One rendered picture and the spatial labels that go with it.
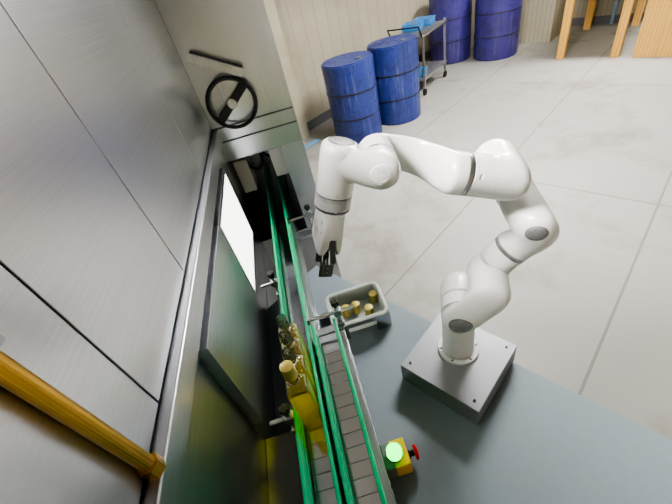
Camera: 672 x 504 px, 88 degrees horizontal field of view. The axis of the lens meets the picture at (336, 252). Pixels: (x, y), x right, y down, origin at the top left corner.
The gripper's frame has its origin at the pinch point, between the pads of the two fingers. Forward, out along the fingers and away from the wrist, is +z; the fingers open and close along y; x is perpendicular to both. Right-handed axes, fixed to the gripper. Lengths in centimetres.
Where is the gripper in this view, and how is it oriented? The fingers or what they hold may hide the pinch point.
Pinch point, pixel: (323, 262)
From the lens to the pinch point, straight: 81.2
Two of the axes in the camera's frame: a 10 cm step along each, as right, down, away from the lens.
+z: -1.3, 8.0, 5.9
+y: 1.9, 6.1, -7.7
